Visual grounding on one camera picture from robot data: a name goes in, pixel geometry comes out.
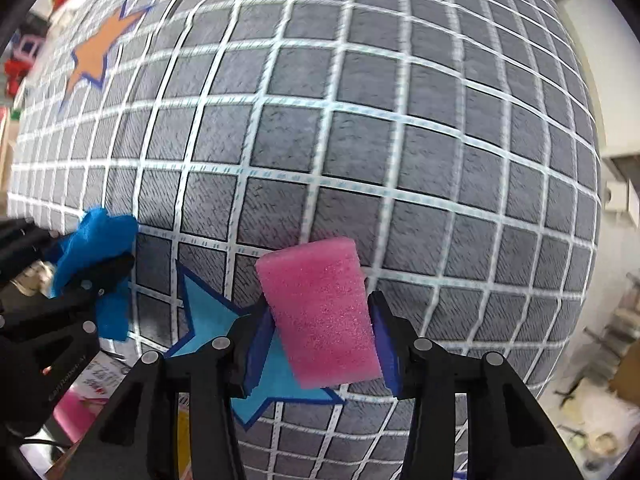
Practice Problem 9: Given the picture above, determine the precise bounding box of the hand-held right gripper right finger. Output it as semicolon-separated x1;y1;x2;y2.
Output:
367;290;586;480

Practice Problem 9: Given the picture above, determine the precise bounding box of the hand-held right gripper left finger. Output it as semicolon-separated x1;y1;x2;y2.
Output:
75;305;278;480

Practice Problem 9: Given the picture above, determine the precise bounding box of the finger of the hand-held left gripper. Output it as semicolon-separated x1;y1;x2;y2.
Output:
0;252;136;346
0;217;63;291

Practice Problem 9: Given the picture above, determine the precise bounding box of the blue cloth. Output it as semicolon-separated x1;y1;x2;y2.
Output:
50;207;140;342

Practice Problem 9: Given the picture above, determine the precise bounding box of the pink sponge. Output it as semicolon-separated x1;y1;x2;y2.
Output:
255;236;383;390

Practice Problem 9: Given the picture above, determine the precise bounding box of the pink patterned box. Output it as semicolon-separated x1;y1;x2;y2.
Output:
52;350;146;443

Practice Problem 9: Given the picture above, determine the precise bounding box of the grey checked blanket with stars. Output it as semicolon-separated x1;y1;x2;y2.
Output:
7;0;603;480

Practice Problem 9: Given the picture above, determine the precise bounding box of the pink purple toy box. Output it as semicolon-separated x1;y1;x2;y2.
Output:
12;34;43;61

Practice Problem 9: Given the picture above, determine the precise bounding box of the white stool with cutout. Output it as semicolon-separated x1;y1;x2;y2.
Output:
602;152;640;216

